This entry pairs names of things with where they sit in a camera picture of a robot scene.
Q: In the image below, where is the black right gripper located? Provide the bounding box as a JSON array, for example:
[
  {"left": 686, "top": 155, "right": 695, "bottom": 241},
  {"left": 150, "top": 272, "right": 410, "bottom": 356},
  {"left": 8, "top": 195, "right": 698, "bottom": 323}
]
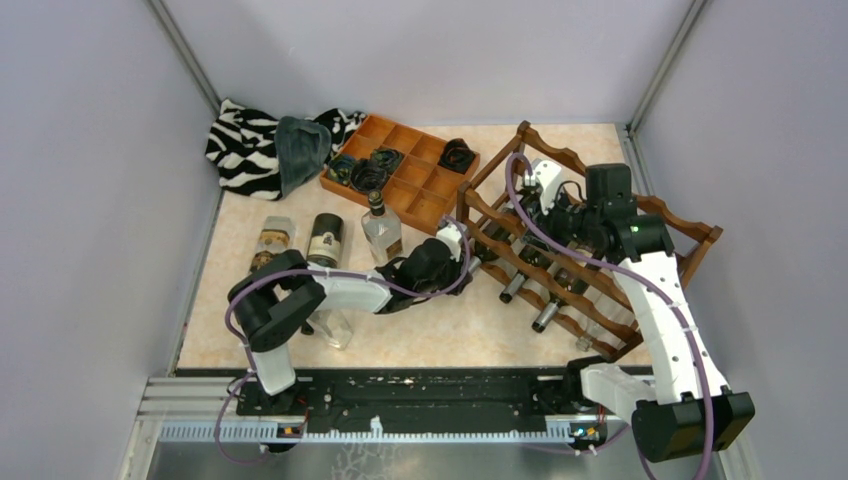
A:
[{"left": 522, "top": 186, "right": 601, "bottom": 255}]

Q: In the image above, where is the wooden wine rack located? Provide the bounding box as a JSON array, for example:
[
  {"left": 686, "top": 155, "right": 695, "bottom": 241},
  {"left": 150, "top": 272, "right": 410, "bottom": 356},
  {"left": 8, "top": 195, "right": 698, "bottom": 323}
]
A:
[{"left": 457, "top": 121, "right": 723, "bottom": 363}]

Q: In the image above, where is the dark wine bottle front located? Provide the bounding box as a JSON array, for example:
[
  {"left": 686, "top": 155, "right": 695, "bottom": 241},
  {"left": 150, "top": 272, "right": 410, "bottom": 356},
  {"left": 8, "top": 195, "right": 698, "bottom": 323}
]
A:
[{"left": 498, "top": 245, "right": 561, "bottom": 304}]

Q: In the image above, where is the dark wine bottle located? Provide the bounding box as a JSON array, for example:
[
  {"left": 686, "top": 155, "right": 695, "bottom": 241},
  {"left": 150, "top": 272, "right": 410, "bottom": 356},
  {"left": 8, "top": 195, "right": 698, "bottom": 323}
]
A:
[
  {"left": 498, "top": 245, "right": 561, "bottom": 304},
  {"left": 468, "top": 201, "right": 515, "bottom": 275},
  {"left": 306, "top": 213, "right": 344, "bottom": 268}
]

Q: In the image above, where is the dark wine bottle back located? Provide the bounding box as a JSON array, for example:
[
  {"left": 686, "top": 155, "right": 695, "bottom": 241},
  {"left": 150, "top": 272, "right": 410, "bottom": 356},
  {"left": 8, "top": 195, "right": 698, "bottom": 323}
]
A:
[{"left": 468, "top": 201, "right": 515, "bottom": 275}]

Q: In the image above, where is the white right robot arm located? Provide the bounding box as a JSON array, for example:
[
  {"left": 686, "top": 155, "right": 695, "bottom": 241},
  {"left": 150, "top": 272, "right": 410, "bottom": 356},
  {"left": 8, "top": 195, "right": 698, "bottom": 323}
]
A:
[{"left": 520, "top": 161, "right": 755, "bottom": 463}]

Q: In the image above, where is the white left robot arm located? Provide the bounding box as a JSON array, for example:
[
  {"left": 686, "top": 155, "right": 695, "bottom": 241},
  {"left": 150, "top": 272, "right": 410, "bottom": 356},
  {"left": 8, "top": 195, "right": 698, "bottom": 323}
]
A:
[{"left": 225, "top": 236, "right": 472, "bottom": 414}]

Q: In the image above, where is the standing clear bottle black cap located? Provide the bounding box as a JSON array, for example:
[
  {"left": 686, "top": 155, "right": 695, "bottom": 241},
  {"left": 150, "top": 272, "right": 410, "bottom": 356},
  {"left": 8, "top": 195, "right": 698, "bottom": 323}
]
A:
[{"left": 361, "top": 190, "right": 403, "bottom": 266}]

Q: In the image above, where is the dark wine bottle lying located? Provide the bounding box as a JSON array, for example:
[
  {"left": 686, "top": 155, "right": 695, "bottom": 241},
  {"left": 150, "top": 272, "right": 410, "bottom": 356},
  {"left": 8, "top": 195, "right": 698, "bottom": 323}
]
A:
[{"left": 306, "top": 213, "right": 344, "bottom": 268}]

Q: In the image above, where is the small clear glass bottle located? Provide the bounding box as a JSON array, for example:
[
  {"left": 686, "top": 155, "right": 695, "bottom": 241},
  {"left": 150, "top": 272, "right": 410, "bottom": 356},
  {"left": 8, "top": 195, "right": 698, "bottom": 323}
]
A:
[{"left": 302, "top": 310, "right": 353, "bottom": 350}]

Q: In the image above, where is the clear liquor bottle gold label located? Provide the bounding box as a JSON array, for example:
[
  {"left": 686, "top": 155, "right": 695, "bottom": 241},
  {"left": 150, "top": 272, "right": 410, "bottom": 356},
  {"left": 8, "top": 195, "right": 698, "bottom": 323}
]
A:
[{"left": 248, "top": 216, "right": 296, "bottom": 273}]

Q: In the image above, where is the black rolled item right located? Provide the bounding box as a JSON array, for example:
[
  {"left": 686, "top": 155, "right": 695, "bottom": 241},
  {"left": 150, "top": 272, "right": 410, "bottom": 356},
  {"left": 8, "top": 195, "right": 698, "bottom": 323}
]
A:
[{"left": 438, "top": 138, "right": 476, "bottom": 174}]

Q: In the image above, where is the orange wooden compartment tray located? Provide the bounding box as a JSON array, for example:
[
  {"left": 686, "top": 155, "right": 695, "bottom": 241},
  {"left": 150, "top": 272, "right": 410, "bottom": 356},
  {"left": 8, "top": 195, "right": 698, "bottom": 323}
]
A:
[{"left": 320, "top": 115, "right": 480, "bottom": 235}]

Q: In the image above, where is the zebra striped cloth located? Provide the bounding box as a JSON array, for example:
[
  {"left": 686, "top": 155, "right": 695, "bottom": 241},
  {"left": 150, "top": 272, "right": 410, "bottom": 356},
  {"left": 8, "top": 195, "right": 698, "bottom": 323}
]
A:
[{"left": 205, "top": 99, "right": 368, "bottom": 201}]

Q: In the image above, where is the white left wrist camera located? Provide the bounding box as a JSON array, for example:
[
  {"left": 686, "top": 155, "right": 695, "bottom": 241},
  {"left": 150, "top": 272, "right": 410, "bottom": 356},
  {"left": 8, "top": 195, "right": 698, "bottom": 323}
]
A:
[{"left": 435, "top": 222, "right": 466, "bottom": 263}]

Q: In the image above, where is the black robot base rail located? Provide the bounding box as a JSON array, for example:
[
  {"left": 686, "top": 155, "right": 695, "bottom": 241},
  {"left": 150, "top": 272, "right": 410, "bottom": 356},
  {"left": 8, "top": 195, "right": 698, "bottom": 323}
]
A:
[{"left": 160, "top": 368, "right": 620, "bottom": 449}]

